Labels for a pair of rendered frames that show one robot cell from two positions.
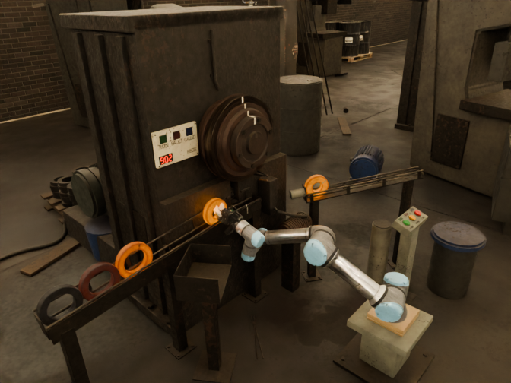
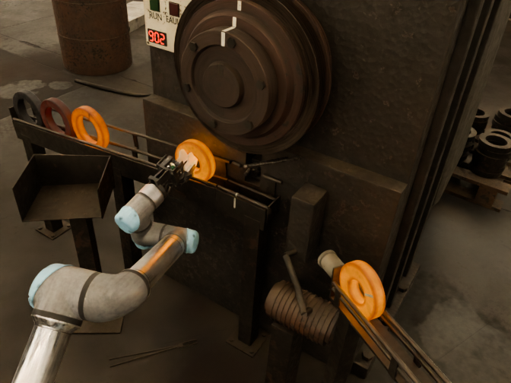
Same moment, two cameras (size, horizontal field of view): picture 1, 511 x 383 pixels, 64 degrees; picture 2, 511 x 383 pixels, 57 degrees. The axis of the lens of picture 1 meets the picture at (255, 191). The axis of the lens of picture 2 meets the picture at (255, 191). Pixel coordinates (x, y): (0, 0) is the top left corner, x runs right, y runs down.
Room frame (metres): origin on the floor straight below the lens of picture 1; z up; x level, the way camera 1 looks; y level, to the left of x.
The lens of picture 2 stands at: (1.88, -1.15, 1.62)
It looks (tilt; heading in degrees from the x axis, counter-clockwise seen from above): 36 degrees down; 76
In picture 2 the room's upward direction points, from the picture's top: 4 degrees clockwise
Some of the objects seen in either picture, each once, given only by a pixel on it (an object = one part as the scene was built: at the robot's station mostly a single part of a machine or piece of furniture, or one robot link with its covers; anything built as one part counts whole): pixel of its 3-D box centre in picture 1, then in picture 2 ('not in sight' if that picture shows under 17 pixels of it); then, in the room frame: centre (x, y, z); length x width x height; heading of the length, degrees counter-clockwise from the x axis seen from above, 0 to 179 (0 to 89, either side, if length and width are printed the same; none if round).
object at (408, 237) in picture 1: (405, 258); not in sight; (2.11, -0.92, 0.31); 0.24 x 0.16 x 0.62; 136
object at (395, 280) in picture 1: (395, 287); not in sight; (1.61, -0.67, 0.50); 0.13 x 0.12 x 0.14; 154
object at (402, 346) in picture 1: (389, 321); not in sight; (1.62, -0.68, 0.28); 0.32 x 0.32 x 0.04; 47
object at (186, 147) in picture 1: (176, 144); (176, 24); (1.98, 0.39, 1.15); 0.26 x 0.02 x 0.18; 136
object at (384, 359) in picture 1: (386, 342); not in sight; (1.62, -0.68, 0.13); 0.40 x 0.40 x 0.26; 47
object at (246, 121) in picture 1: (252, 142); (226, 83); (2.07, 0.01, 1.11); 0.28 x 0.06 x 0.28; 136
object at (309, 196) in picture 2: (268, 194); (306, 223); (2.32, -0.08, 0.68); 0.11 x 0.08 x 0.24; 46
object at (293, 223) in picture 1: (294, 251); (296, 352); (2.28, -0.25, 0.27); 0.22 x 0.13 x 0.53; 136
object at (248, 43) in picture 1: (194, 160); (307, 99); (2.44, 0.38, 0.88); 1.08 x 0.73 x 1.76; 136
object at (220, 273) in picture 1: (208, 319); (81, 251); (1.58, 0.25, 0.36); 0.26 x 0.20 x 0.72; 171
